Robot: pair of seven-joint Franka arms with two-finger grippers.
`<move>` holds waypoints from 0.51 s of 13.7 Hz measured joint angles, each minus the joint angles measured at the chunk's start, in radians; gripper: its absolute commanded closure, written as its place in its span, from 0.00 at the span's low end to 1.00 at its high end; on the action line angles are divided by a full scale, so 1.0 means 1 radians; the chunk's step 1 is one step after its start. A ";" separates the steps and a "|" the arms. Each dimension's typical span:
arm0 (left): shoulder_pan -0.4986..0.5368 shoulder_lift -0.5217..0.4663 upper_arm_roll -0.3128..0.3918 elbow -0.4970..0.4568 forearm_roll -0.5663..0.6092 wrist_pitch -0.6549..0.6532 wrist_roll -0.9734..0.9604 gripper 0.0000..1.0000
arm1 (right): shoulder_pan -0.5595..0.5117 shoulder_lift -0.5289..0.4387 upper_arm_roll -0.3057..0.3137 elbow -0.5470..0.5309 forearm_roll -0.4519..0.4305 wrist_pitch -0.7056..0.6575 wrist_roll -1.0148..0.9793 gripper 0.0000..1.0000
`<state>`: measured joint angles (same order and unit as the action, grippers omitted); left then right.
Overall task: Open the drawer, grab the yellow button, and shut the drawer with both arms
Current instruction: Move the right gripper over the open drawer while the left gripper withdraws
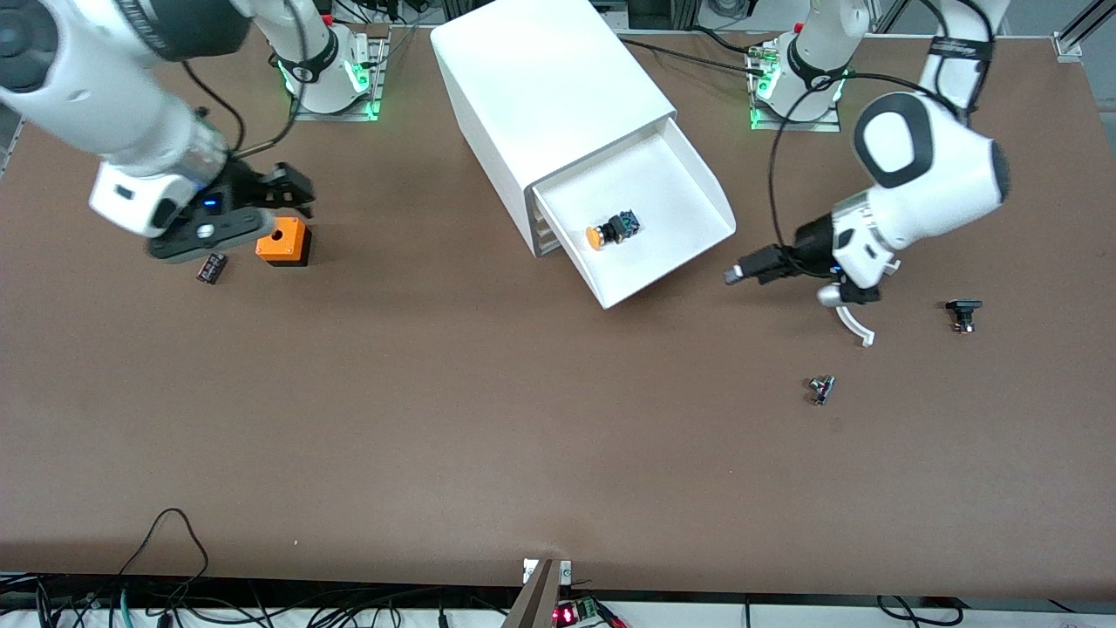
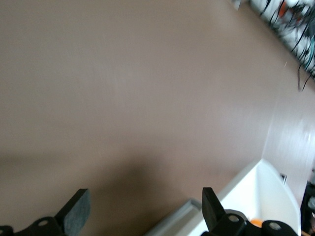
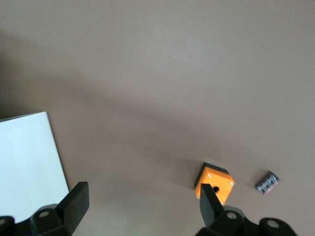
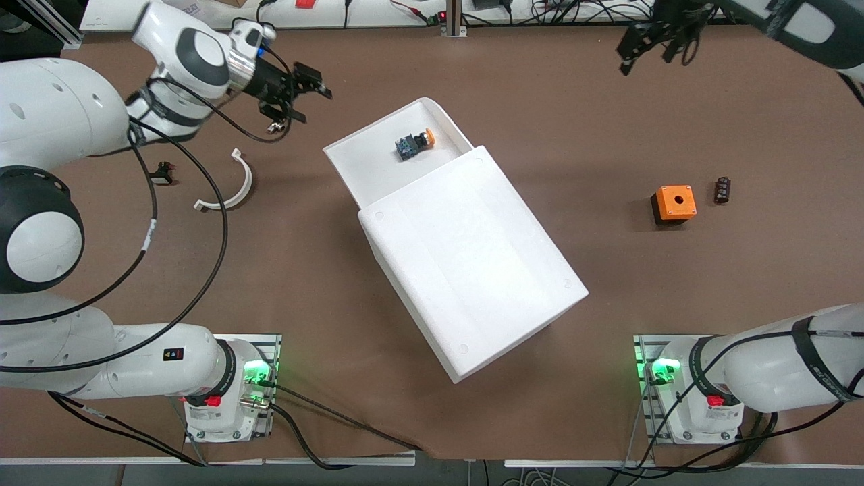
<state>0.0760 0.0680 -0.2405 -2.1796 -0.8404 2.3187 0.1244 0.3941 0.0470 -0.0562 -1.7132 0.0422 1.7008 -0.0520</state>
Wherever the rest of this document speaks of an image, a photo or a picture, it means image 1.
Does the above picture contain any orange push button switch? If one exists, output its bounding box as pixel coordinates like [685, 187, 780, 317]
[585, 209, 643, 253]

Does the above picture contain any white drawer cabinet shell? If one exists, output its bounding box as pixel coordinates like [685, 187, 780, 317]
[430, 0, 678, 259]

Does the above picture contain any orange box with hole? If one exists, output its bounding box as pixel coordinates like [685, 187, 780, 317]
[255, 217, 313, 268]

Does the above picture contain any white curved plastic arc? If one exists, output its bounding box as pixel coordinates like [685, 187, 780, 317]
[834, 303, 876, 348]

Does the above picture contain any circuit board with red LED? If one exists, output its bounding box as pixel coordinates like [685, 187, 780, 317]
[553, 597, 613, 628]

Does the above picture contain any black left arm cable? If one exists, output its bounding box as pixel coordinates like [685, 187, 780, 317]
[766, 72, 960, 256]

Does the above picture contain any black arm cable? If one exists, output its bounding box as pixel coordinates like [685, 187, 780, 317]
[179, 0, 309, 160]
[766, 72, 960, 256]

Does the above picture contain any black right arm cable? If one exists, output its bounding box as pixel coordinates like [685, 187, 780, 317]
[179, 0, 309, 160]

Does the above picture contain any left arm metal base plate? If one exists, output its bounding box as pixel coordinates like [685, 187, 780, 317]
[748, 42, 843, 134]

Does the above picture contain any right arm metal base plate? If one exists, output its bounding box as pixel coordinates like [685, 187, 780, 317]
[289, 33, 386, 122]

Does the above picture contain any black switch contact block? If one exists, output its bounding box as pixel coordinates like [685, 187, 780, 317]
[945, 298, 984, 335]

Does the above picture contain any black cable on table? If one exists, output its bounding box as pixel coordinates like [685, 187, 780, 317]
[619, 37, 770, 78]

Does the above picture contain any black looped cable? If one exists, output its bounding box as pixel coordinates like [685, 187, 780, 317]
[118, 508, 211, 603]

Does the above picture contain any aluminium frame profile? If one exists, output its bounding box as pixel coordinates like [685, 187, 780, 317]
[1052, 0, 1116, 64]

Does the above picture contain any black cable under table edge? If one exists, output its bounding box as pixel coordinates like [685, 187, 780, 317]
[875, 595, 965, 628]

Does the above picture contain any brown camera mount bracket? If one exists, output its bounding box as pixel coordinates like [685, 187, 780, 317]
[501, 558, 573, 628]

